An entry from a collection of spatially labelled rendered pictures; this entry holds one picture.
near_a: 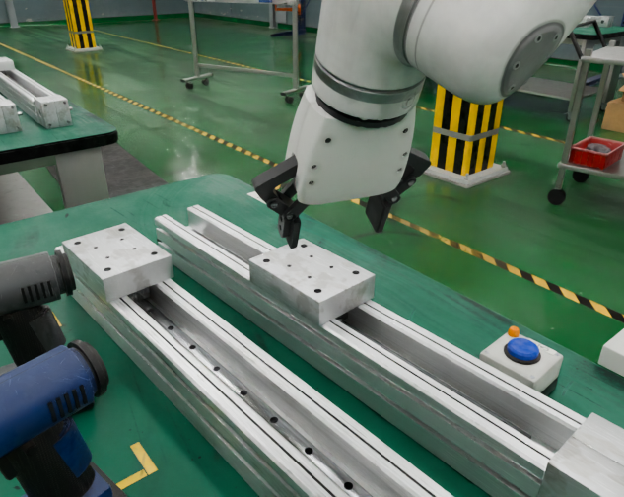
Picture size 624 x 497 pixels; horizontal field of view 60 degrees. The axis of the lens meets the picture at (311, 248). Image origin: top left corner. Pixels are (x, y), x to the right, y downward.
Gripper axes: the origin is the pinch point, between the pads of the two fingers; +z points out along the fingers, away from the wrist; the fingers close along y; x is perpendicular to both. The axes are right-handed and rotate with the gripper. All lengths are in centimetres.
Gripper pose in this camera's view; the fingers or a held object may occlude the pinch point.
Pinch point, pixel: (333, 223)
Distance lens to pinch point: 54.3
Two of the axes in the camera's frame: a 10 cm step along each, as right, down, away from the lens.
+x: 3.2, 7.6, -5.7
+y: -9.4, 1.8, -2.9
